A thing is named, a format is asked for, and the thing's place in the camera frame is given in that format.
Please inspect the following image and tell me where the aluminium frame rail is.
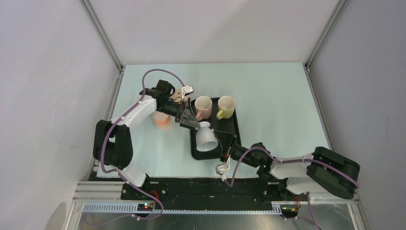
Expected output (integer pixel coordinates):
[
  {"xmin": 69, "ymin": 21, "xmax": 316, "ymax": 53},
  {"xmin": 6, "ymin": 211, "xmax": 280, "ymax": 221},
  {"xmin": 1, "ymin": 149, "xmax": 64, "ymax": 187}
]
[{"xmin": 72, "ymin": 181, "xmax": 361, "ymax": 215}]

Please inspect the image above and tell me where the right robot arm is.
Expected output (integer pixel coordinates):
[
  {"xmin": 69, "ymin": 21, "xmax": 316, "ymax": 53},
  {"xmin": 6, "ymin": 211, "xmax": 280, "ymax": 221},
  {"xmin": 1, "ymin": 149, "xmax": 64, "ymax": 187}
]
[{"xmin": 196, "ymin": 128, "xmax": 360, "ymax": 200}]

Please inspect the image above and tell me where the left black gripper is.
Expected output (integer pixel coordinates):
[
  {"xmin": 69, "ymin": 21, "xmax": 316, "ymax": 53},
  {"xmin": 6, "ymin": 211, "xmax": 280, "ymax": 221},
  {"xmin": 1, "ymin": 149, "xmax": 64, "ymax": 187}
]
[{"xmin": 157, "ymin": 97, "xmax": 200, "ymax": 131}]

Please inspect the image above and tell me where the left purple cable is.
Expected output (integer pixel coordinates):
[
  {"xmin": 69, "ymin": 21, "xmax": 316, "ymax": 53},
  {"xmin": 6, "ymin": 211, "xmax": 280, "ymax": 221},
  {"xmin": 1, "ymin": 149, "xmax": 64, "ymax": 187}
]
[{"xmin": 99, "ymin": 69, "xmax": 186, "ymax": 220}]

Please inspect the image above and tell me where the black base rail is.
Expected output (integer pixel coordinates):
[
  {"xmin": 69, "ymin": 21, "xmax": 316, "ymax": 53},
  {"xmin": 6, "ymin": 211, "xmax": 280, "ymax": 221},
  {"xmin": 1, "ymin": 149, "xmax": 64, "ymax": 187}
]
[{"xmin": 120, "ymin": 177, "xmax": 307, "ymax": 211}]

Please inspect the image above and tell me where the pink mug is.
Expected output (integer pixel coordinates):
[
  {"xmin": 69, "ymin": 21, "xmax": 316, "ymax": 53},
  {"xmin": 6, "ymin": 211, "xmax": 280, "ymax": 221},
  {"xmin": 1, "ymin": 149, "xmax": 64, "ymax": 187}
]
[{"xmin": 194, "ymin": 96, "xmax": 213, "ymax": 121}]

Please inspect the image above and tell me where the clear glass mug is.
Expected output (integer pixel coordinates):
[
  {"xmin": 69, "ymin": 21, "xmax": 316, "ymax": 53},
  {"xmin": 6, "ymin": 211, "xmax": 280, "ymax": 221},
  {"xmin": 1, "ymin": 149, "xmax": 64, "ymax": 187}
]
[{"xmin": 195, "ymin": 121, "xmax": 219, "ymax": 152}]

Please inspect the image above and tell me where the orange translucent cup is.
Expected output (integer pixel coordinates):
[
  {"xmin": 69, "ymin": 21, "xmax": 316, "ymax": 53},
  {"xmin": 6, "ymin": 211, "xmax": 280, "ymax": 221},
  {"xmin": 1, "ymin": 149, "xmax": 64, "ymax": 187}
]
[{"xmin": 152, "ymin": 111, "xmax": 172, "ymax": 131}]

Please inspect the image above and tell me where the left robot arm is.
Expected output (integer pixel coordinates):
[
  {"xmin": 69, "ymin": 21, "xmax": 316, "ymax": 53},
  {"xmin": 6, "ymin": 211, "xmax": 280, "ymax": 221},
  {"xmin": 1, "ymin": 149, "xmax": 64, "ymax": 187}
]
[{"xmin": 93, "ymin": 80, "xmax": 200, "ymax": 200}]

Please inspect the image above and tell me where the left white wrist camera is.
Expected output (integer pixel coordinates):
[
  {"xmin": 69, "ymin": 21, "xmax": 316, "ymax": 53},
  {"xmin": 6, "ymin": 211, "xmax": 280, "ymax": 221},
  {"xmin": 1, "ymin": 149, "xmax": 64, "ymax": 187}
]
[{"xmin": 180, "ymin": 86, "xmax": 194, "ymax": 100}]

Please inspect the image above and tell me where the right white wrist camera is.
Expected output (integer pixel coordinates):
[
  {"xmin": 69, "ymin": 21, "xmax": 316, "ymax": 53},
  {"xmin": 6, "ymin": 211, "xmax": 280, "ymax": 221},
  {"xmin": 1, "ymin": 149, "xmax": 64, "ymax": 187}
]
[{"xmin": 215, "ymin": 157, "xmax": 230, "ymax": 175}]

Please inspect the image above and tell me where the black rectangular tray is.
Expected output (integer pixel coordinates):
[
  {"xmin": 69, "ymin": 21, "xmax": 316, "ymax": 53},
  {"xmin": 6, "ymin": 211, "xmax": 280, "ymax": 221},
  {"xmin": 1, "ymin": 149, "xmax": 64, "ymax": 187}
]
[{"xmin": 190, "ymin": 97, "xmax": 241, "ymax": 161}]

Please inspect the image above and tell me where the yellow mug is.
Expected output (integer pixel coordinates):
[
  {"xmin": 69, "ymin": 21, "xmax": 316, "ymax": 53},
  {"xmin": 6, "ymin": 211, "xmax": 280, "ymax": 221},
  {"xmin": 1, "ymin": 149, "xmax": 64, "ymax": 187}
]
[{"xmin": 216, "ymin": 96, "xmax": 236, "ymax": 120}]

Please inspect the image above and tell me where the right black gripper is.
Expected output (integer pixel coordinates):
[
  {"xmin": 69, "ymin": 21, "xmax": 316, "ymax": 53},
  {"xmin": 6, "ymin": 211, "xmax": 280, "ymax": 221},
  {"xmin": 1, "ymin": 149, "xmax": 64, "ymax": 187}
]
[{"xmin": 214, "ymin": 129, "xmax": 259, "ymax": 168}]

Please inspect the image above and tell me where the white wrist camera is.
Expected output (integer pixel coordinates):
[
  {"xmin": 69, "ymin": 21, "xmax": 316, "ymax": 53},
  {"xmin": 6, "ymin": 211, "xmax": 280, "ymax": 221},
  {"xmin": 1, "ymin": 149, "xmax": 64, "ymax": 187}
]
[
  {"xmin": 215, "ymin": 157, "xmax": 230, "ymax": 175},
  {"xmin": 180, "ymin": 86, "xmax": 194, "ymax": 100}
]

